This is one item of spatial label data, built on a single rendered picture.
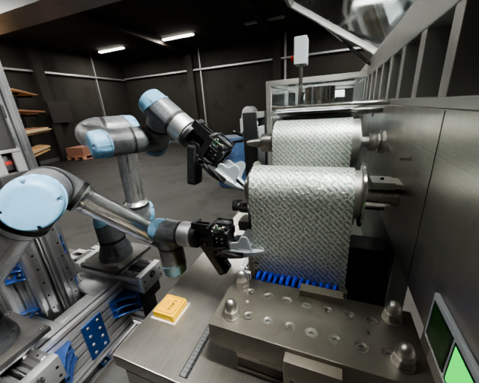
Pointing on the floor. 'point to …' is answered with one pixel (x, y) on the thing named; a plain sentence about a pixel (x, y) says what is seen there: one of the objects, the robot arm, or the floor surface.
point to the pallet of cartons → (78, 153)
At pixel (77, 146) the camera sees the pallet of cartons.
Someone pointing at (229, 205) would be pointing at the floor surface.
